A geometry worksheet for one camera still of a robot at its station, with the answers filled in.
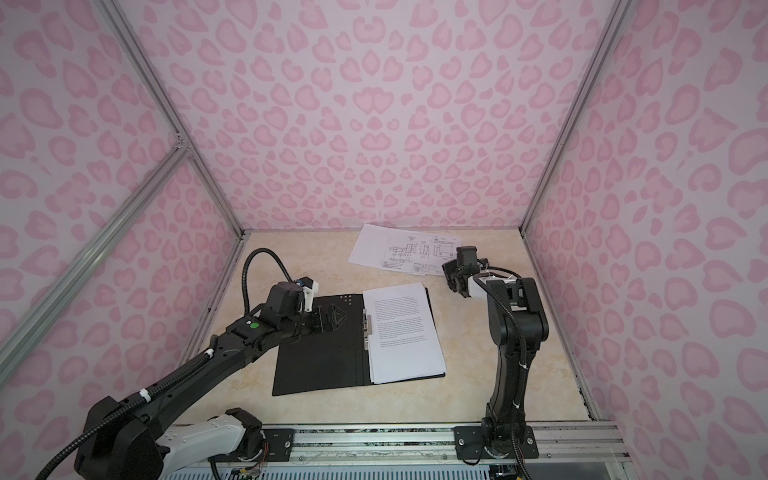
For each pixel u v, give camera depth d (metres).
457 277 0.84
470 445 0.73
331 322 0.72
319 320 0.71
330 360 0.86
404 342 0.90
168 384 0.45
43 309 0.54
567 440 0.75
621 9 0.69
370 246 1.17
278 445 0.73
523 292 0.60
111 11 0.68
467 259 0.84
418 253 1.14
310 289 0.76
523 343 0.53
